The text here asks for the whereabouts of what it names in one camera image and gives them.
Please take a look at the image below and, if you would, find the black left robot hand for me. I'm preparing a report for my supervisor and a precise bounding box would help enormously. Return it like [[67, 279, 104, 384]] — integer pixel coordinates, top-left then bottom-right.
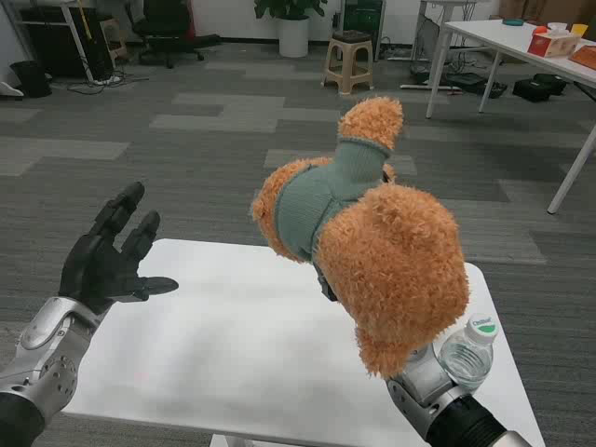
[[58, 181, 180, 317]]

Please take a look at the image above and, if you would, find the white plant pot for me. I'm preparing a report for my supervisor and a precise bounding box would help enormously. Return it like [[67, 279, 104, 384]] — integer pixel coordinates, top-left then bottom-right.
[[278, 17, 311, 59]]

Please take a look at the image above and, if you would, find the black trash bin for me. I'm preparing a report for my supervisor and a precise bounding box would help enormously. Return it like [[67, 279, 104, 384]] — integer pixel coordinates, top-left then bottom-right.
[[9, 60, 53, 99]]

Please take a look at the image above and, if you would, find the black office chair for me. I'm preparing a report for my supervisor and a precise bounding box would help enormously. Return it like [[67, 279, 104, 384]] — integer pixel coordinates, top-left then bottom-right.
[[131, 0, 220, 70]]

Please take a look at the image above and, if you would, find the white desk with angled leg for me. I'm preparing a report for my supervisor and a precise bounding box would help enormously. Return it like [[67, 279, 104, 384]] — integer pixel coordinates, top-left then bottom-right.
[[13, 0, 113, 83]]

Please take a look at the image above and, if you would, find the green leafy plant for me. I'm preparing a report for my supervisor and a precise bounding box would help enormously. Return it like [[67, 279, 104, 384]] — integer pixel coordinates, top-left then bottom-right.
[[253, 0, 329, 22]]

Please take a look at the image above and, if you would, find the flat black case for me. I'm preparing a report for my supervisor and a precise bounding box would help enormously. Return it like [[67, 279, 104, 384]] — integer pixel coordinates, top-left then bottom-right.
[[447, 72, 508, 100]]

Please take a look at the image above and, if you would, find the orange tissue box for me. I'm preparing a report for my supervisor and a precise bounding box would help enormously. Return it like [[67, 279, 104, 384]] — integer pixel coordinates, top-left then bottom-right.
[[527, 21, 583, 60]]

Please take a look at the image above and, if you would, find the black cabinet under desk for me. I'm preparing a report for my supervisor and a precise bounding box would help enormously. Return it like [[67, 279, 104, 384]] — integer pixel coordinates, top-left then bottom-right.
[[20, 7, 115, 80]]

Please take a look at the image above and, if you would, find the black bag on floor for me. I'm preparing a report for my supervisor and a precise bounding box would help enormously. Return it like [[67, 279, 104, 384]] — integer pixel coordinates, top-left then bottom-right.
[[511, 73, 568, 99]]

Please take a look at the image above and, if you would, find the large white table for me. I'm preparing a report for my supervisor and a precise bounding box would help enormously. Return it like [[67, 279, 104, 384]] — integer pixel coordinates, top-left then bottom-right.
[[426, 19, 596, 215]]

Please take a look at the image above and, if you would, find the white desk with cables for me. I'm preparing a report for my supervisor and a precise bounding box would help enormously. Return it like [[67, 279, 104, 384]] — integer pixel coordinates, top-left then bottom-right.
[[400, 0, 493, 90]]

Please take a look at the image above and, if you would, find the beige plastic stool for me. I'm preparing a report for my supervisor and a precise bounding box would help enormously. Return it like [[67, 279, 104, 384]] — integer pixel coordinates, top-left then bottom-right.
[[321, 30, 375, 94]]

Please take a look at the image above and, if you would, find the brown teddy bear green sweater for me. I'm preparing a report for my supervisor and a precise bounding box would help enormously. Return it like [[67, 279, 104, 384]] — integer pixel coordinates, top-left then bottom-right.
[[251, 96, 470, 379]]

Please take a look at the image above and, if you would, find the yellow strap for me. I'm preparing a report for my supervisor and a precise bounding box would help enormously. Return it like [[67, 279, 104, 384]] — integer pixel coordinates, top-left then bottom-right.
[[79, 0, 97, 46]]

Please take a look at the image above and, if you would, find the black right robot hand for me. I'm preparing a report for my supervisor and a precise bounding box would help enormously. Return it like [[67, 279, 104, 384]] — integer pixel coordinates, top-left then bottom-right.
[[316, 263, 339, 303]]

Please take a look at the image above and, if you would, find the clear plastic water bottle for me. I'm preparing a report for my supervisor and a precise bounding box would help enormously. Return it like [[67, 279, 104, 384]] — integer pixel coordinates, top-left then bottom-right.
[[439, 312, 500, 395]]

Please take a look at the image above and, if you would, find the black computer tower green light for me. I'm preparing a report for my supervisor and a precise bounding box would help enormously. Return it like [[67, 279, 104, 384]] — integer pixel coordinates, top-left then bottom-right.
[[342, 0, 387, 61]]

